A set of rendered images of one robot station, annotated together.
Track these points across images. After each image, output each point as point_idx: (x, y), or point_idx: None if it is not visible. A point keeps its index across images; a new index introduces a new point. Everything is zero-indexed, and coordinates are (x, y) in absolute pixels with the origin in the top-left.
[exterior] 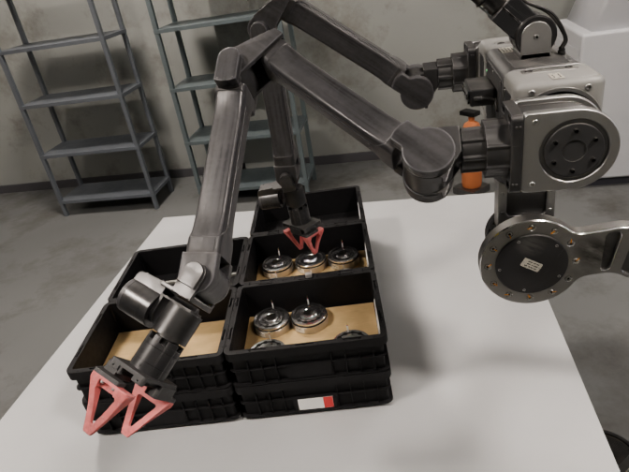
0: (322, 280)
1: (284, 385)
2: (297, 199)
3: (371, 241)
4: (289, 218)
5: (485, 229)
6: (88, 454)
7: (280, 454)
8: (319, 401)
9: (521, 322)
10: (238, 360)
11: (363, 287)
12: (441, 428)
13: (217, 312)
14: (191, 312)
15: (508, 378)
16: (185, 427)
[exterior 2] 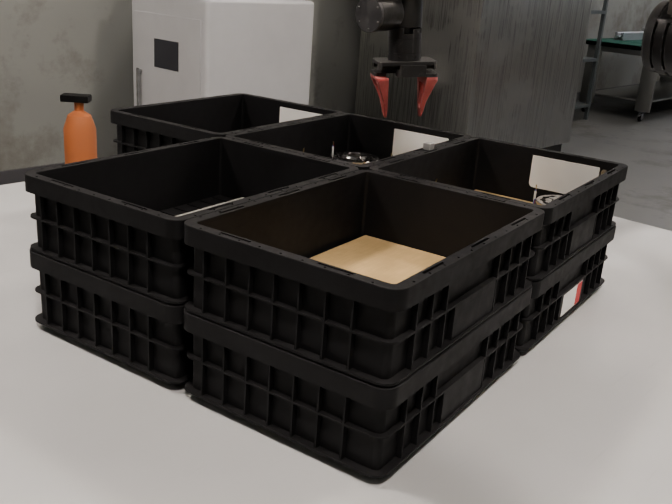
0: (445, 152)
1: (567, 265)
2: (421, 13)
3: None
4: (377, 60)
5: (647, 33)
6: None
7: (622, 360)
8: (574, 293)
9: None
10: (556, 217)
11: (470, 164)
12: (666, 283)
13: (341, 226)
14: None
15: (625, 241)
16: (476, 401)
